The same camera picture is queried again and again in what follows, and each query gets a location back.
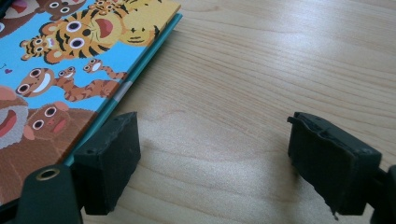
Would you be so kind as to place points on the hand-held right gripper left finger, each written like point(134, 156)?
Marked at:
point(106, 168)

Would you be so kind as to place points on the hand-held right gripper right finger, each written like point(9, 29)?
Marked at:
point(336, 161)

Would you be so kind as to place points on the light blue cartoon animals book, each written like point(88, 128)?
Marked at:
point(93, 62)

